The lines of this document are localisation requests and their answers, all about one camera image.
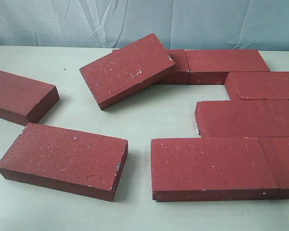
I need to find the red brick back row left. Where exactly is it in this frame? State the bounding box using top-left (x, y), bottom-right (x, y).
top-left (107, 48), bottom-right (189, 88)

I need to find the red brick back row right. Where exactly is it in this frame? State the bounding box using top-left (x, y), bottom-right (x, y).
top-left (185, 50), bottom-right (270, 85)

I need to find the red brick front row left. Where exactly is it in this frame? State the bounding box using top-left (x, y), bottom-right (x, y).
top-left (151, 137), bottom-right (279, 202)

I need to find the red brick second row right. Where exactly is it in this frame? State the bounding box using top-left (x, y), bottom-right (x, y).
top-left (224, 72), bottom-right (289, 101)

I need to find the red brick third row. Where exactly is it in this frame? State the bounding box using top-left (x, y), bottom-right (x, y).
top-left (195, 100), bottom-right (289, 138)

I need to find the red brick front row right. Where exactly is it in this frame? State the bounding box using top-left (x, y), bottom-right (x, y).
top-left (259, 137), bottom-right (289, 199)

